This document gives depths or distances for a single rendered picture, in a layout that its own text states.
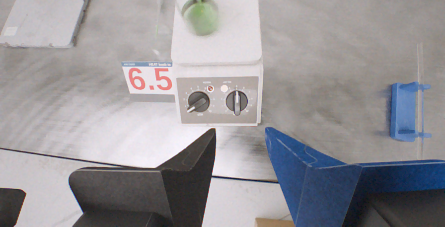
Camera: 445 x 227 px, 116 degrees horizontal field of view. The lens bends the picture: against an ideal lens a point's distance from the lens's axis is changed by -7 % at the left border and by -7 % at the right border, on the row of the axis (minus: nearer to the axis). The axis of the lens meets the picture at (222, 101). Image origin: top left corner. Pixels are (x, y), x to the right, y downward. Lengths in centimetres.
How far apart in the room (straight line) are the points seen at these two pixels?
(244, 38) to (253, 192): 23
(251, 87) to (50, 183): 39
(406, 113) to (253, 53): 29
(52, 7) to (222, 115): 47
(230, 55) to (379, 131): 29
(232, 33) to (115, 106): 25
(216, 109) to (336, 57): 25
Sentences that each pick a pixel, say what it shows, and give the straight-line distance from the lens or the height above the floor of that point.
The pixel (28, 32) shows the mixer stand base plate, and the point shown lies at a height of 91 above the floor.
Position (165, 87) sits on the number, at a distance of 29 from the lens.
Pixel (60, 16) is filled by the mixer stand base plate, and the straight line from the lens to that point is 52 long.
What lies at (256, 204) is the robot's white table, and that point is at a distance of 29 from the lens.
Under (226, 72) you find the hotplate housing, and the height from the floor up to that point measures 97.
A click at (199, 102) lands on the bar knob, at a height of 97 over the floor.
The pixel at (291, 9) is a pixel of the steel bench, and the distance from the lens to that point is 39.
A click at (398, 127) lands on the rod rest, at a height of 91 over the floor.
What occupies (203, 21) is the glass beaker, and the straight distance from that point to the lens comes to 19.
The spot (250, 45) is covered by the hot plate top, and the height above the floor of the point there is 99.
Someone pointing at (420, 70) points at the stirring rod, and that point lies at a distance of 41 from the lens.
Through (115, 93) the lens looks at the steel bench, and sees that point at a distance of 35.
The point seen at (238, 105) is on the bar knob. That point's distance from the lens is 21.
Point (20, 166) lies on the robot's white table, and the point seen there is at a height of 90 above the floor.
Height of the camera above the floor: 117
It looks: 78 degrees down
